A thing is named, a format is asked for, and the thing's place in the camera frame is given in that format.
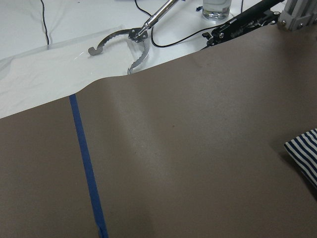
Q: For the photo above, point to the blue white striped polo shirt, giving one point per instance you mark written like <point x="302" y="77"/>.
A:
<point x="303" y="150"/>

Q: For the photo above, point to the brown paper table cover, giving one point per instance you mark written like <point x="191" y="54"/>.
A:
<point x="193" y="148"/>

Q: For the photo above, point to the metal rod green tip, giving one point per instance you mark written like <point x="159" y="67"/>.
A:
<point x="137" y="35"/>

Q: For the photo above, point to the clear plastic bag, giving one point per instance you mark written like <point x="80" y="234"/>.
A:
<point x="52" y="72"/>

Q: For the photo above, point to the clear water bottle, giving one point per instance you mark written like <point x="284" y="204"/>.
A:
<point x="216" y="9"/>

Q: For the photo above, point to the blue tape line left lengthwise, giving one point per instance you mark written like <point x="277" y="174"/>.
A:
<point x="88" y="168"/>

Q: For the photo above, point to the black tool on desk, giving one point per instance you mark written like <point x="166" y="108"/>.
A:
<point x="251" y="19"/>

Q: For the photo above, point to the aluminium frame post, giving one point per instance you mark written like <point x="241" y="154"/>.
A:
<point x="298" y="14"/>

